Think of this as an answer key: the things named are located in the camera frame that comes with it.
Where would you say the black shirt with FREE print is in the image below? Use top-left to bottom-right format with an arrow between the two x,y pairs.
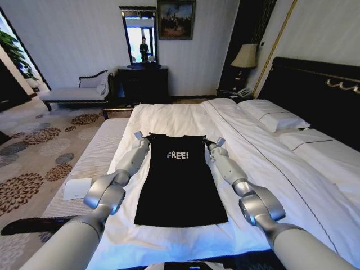
133,134 -> 228,227

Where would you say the bed with white sheet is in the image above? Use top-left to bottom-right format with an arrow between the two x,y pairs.
84,98 -> 360,270

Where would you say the white bed bench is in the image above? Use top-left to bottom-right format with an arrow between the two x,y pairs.
42,118 -> 132,223

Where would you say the dark nightstand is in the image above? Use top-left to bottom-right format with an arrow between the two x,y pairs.
215,88 -> 254,104

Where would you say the dark wooden dresser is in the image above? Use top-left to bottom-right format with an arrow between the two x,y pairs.
116,66 -> 170,107

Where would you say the white telephone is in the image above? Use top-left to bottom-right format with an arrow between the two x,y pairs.
230,87 -> 253,98

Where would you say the small white pillow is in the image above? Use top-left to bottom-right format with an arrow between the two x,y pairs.
237,98 -> 311,133

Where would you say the white duvet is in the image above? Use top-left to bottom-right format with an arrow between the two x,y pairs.
202,98 -> 360,254

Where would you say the white paper sheet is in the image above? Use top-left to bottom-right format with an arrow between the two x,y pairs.
64,177 -> 92,201

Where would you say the person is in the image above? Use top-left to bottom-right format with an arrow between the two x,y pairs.
139,36 -> 150,63

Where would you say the table lamp with cream shade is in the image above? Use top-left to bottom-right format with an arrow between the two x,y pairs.
230,43 -> 258,83

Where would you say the dark framed mirror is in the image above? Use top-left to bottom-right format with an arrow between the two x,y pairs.
119,6 -> 163,69

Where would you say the dark headboard with gold ornament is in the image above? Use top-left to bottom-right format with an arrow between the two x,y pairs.
257,56 -> 360,141

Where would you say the framed dark painting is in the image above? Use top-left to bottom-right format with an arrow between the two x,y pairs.
156,0 -> 197,41

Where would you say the large white pillow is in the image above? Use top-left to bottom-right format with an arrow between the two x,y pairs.
277,128 -> 360,185

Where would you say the white robot front shell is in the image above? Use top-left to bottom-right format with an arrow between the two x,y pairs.
146,260 -> 226,270

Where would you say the green potted plant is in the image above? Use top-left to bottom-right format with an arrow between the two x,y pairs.
0,29 -> 40,83

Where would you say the pale chaise longue dark frame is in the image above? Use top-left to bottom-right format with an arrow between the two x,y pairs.
39,69 -> 118,112

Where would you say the gold wall trim strip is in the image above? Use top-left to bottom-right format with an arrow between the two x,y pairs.
252,0 -> 299,97

